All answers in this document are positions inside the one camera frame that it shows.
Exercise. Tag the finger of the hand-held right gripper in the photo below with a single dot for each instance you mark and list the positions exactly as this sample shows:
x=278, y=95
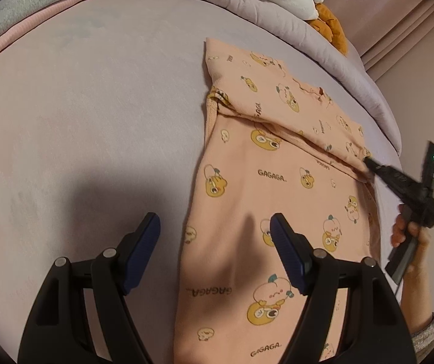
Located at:
x=382, y=172

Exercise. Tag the orange plush toy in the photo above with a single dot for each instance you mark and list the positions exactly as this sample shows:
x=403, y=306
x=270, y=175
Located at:
x=330, y=26

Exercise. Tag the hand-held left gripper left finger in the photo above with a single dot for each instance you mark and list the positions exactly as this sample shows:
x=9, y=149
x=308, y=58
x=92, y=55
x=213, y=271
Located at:
x=145, y=242

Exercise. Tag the folded pink cloth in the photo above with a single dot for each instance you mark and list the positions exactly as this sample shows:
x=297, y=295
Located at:
x=23, y=34

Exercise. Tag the person's right hand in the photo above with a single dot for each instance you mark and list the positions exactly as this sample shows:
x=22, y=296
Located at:
x=403, y=231

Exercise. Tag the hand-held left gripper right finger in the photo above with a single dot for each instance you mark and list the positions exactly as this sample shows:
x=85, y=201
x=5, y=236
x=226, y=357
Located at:
x=284, y=252

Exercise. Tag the lilac quilt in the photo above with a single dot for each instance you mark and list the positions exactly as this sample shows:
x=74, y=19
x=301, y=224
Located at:
x=262, y=11

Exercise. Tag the lilac bed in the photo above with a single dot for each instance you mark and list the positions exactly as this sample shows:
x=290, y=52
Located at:
x=88, y=121

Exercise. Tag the person's right forearm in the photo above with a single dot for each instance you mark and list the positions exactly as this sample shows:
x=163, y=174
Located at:
x=423, y=307

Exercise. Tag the peach cartoon print pants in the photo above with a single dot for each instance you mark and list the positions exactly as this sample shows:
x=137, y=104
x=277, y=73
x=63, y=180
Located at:
x=258, y=197

